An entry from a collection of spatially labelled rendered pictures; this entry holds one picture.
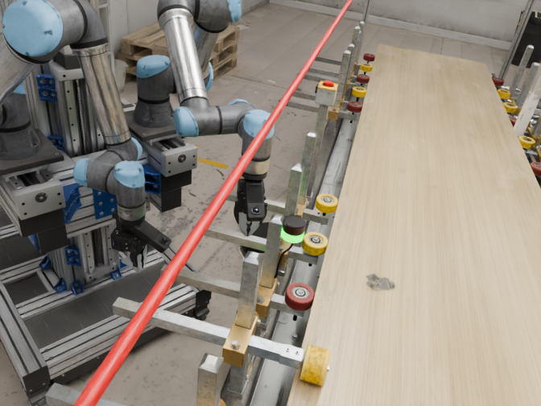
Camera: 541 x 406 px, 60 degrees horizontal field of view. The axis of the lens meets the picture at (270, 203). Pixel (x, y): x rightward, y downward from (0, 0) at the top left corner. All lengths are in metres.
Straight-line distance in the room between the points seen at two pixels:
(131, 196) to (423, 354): 0.85
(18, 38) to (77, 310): 1.33
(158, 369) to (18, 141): 1.17
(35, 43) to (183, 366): 1.54
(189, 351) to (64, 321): 0.56
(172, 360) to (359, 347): 1.22
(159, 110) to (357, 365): 1.11
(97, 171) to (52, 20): 0.38
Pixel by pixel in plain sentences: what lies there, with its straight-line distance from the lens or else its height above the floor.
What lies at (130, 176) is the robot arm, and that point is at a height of 1.17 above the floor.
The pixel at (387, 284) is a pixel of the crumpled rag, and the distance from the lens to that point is 1.43.
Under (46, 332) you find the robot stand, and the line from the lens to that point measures 2.21.
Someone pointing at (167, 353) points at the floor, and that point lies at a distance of 2.32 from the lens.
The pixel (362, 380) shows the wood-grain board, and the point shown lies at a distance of 1.20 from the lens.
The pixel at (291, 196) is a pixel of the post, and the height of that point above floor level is 1.03.
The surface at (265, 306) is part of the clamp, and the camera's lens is 1.33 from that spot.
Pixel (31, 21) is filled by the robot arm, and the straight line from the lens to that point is 1.20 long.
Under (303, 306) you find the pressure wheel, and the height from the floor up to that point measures 0.89.
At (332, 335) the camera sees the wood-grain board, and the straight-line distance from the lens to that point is 1.26.
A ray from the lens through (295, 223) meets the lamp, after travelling 1.23.
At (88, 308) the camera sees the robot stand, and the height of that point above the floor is 0.21.
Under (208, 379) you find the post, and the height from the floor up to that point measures 1.11.
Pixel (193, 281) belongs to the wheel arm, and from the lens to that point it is 1.41.
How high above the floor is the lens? 1.83
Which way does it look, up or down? 34 degrees down
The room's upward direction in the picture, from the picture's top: 8 degrees clockwise
